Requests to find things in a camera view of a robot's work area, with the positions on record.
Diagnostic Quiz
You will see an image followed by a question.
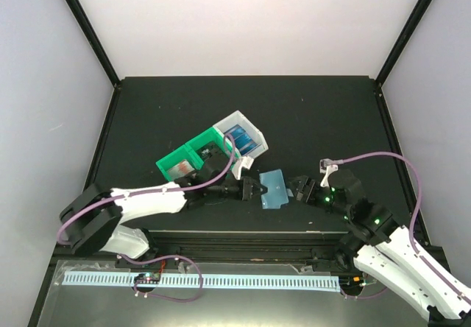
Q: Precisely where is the blue card holder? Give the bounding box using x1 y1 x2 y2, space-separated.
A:
259 169 292 210

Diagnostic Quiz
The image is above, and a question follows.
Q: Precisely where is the green bin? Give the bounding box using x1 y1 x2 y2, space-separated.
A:
185 127 233 169
156 144 203 181

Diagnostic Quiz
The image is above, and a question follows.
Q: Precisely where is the white bin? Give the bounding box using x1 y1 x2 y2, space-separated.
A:
213 110 269 159

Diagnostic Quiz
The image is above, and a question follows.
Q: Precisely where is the green front bin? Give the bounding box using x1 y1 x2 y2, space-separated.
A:
156 144 203 181

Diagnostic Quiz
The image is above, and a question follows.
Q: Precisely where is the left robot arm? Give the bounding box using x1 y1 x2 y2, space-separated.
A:
57 155 268 267

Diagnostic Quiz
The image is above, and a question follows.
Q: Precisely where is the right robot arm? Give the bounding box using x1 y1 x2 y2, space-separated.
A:
288 170 470 326

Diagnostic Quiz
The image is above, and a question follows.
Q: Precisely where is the black vip cards stack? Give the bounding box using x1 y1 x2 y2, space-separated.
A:
196 141 226 162

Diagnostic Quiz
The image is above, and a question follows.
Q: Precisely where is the blue cards stack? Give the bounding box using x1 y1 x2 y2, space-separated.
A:
224 124 260 155

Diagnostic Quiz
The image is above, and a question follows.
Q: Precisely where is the red white cards stack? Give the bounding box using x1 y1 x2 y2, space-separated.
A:
167 159 195 180

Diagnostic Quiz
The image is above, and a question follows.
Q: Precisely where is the small circuit board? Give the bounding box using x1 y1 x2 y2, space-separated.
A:
135 272 161 284

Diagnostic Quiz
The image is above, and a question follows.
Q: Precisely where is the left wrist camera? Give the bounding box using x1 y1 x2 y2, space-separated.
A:
231 156 254 180

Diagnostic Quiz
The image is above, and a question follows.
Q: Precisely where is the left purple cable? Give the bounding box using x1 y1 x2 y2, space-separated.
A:
57 132 237 247

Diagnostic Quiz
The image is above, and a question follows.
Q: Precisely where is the purple cable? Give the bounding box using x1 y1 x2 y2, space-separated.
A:
322 152 471 302
57 132 237 247

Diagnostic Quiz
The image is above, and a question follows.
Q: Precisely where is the black aluminium frame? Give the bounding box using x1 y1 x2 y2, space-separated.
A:
27 0 471 327

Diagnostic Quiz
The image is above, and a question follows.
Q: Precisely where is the white slotted cable duct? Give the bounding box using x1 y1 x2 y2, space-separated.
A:
62 271 341 292

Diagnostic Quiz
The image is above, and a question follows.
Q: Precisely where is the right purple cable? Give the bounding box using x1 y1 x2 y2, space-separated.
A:
322 152 471 302

